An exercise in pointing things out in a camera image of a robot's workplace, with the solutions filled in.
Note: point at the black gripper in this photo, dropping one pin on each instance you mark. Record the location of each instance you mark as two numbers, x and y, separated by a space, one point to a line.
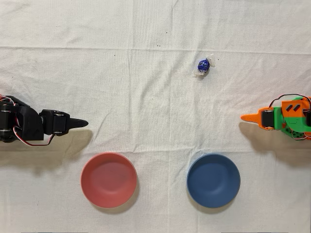
59 123

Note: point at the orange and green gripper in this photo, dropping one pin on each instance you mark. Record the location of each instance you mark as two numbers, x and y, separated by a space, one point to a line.
267 118

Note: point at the blue candy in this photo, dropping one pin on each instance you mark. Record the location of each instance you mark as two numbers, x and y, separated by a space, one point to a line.
203 66

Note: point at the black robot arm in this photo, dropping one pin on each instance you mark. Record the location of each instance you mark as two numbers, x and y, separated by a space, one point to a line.
26 121

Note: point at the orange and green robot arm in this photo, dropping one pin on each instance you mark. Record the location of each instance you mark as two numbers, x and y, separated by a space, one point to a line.
294 121

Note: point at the red bowl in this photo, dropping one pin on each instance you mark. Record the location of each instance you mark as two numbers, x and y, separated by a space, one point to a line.
109 180

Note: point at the blue bowl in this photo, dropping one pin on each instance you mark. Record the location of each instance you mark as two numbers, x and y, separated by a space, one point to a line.
213 180

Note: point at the white wrinkled table cloth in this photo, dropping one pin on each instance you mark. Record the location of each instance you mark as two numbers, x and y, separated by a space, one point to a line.
145 85

